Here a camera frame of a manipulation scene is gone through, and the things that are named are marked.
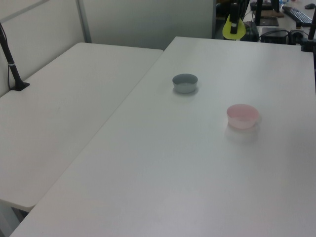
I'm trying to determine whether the black electronics box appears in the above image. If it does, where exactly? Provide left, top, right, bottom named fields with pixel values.
left=260, top=27, right=290, bottom=44

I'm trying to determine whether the black camera stand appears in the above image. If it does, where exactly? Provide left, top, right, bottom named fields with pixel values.
left=300, top=13, right=316, bottom=52
left=0, top=21, right=31, bottom=92

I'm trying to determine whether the black monitor stand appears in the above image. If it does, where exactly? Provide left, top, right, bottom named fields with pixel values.
left=255, top=0, right=280, bottom=27

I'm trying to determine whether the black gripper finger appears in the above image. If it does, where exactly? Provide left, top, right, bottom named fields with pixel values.
left=230, top=2, right=239, bottom=35

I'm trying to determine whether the grey plastic bowl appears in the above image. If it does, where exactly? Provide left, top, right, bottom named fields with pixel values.
left=172, top=73, right=199, bottom=94

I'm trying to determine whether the grey metal partition post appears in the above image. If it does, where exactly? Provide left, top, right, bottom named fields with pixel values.
left=76, top=0, right=92, bottom=44

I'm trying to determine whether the brown desk board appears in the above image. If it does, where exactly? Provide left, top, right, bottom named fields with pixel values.
left=261, top=9, right=285, bottom=18

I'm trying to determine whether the black computer keyboard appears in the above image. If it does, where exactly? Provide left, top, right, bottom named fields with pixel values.
left=281, top=5, right=313, bottom=25

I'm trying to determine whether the yellow-green pear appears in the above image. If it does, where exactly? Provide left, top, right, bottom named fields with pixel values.
left=222, top=14, right=247, bottom=41

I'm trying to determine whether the white side table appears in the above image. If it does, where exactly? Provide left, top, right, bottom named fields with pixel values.
left=0, top=42, right=165, bottom=237

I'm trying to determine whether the pink plastic bowl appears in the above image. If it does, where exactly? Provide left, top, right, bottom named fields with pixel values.
left=226, top=103, right=260, bottom=129

